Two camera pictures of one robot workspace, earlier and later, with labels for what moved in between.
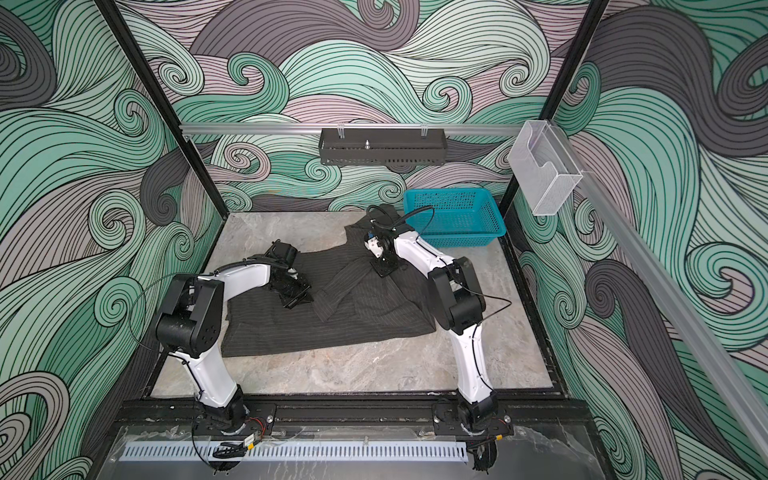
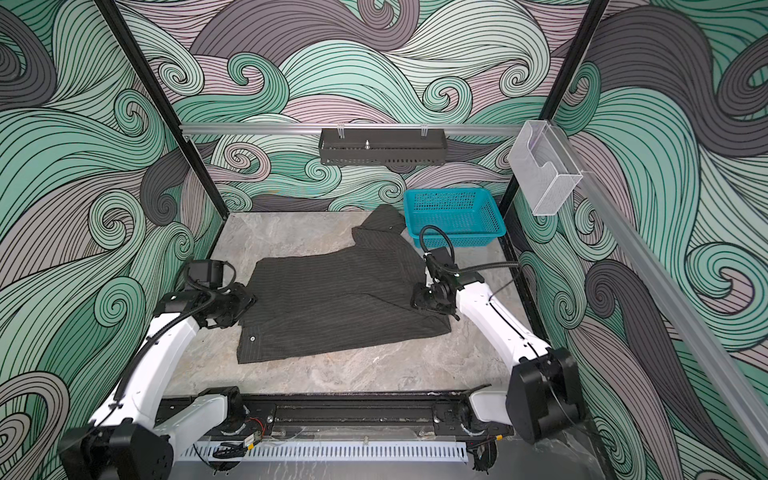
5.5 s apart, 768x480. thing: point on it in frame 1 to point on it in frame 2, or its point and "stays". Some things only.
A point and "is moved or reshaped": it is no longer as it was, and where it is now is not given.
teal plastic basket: [454, 217] stays
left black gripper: [305, 293] to [247, 299]
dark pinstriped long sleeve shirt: [351, 300] is moved or reshaped
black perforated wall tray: [383, 146] stays
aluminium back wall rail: [355, 129] stays
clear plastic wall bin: [545, 168] stays
